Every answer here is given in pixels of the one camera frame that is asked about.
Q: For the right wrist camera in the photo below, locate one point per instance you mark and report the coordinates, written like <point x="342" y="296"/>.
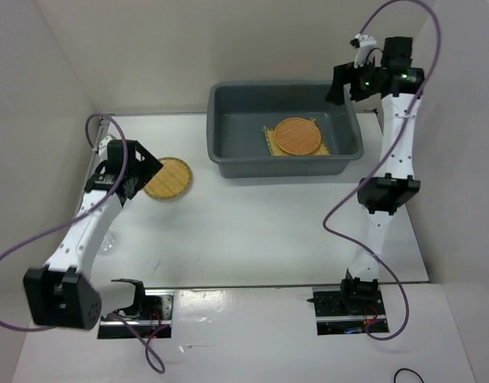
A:
<point x="364" y="44"/>

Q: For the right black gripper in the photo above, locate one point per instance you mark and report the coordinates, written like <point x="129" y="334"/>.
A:
<point x="342" y="74"/>

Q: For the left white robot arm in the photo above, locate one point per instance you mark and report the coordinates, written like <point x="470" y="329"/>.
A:
<point x="60" y="293"/>

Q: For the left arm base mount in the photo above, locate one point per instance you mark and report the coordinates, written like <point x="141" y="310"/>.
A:
<point x="152" y="320"/>

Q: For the square woven bamboo mat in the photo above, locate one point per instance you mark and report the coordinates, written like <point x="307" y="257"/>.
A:
<point x="275" y="150"/>

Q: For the round green-rimmed bamboo tray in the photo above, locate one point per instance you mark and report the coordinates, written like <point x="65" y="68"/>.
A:
<point x="171" y="182"/>

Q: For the round orange woven basket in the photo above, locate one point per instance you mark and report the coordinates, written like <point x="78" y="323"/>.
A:
<point x="297" y="136"/>

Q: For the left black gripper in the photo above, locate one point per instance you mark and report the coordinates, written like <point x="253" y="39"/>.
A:
<point x="151" y="167"/>

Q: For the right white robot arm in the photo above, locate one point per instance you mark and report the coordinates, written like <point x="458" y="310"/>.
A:
<point x="393" y="183"/>

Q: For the grey plastic bin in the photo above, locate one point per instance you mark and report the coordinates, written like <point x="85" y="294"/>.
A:
<point x="238" y="112"/>

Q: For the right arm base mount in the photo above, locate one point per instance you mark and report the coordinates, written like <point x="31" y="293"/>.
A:
<point x="336" y="316"/>

